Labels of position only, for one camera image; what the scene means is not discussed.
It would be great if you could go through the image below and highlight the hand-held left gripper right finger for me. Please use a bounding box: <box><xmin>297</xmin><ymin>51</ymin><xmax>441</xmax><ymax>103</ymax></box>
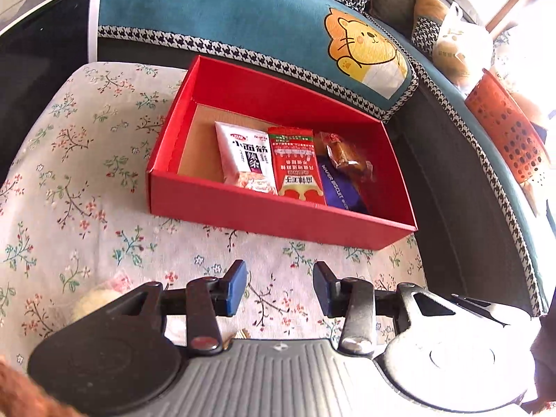
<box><xmin>313</xmin><ymin>261</ymin><xmax>474</xmax><ymax>356</ymax></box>

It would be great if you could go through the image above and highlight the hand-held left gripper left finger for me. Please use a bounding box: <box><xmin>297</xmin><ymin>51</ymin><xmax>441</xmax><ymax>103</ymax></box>
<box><xmin>99</xmin><ymin>260</ymin><xmax>248</xmax><ymax>356</ymax></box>

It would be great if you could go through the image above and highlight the gold snack packet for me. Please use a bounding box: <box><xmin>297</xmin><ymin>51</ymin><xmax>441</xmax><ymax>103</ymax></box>
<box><xmin>222</xmin><ymin>329</ymin><xmax>251</xmax><ymax>352</ymax></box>

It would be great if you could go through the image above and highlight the red cardboard box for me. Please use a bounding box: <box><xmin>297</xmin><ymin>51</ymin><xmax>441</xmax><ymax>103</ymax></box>
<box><xmin>145</xmin><ymin>55</ymin><xmax>419</xmax><ymax>252</ymax></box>

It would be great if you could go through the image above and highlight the purple wafer biscuit packet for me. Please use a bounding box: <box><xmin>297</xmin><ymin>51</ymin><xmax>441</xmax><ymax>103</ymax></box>
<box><xmin>316</xmin><ymin>156</ymin><xmax>370</xmax><ymax>215</ymax></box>

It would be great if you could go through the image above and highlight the red white stick packet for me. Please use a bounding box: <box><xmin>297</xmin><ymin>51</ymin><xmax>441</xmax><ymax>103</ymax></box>
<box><xmin>267</xmin><ymin>126</ymin><xmax>328</xmax><ymax>207</ymax></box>

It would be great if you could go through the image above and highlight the white black-lettered snack packet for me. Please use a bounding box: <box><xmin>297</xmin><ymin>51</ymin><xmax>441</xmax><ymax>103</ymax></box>
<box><xmin>214</xmin><ymin>122</ymin><xmax>279</xmax><ymax>196</ymax></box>

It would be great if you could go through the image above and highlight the clear round white cake packet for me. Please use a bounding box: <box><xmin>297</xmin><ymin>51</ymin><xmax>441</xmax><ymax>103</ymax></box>
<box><xmin>69</xmin><ymin>269</ymin><xmax>131</xmax><ymax>325</ymax></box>

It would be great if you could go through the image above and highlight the clear brown cake packet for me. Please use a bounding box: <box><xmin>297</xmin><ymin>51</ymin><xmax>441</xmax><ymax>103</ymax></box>
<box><xmin>315</xmin><ymin>131</ymin><xmax>377</xmax><ymax>183</ymax></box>

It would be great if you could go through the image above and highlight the floral tablecloth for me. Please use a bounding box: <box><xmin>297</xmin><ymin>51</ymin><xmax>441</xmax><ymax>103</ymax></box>
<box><xmin>0</xmin><ymin>62</ymin><xmax>429</xmax><ymax>383</ymax></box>

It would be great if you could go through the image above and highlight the teal houndstooth-trim sofa cover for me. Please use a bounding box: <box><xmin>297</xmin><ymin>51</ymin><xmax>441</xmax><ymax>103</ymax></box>
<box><xmin>408</xmin><ymin>52</ymin><xmax>556</xmax><ymax>316</ymax></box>

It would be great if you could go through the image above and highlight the brown fuzzy cloth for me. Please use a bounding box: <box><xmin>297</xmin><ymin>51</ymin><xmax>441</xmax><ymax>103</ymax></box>
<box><xmin>0</xmin><ymin>354</ymin><xmax>70</xmax><ymax>417</ymax></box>

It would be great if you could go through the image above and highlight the orange plastic basket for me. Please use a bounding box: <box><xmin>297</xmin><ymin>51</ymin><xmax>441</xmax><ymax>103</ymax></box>
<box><xmin>465</xmin><ymin>68</ymin><xmax>551</xmax><ymax>188</ymax></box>

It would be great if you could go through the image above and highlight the printed white plastic bag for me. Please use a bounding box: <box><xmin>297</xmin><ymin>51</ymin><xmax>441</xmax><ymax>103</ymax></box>
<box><xmin>434</xmin><ymin>2</ymin><xmax>495</xmax><ymax>93</ymax></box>

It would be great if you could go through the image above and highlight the teal lion-print sofa cover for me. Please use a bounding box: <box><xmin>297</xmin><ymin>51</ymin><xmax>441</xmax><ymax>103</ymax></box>
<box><xmin>0</xmin><ymin>0</ymin><xmax>420</xmax><ymax>125</ymax></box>

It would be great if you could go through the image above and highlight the black glossy table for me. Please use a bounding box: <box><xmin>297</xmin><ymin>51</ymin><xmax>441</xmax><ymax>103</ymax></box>
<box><xmin>0</xmin><ymin>0</ymin><xmax>104</xmax><ymax>173</ymax></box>

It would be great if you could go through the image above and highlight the tan houndstooth cushion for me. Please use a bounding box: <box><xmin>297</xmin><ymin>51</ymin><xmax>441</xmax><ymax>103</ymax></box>
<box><xmin>410</xmin><ymin>0</ymin><xmax>451</xmax><ymax>60</ymax></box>

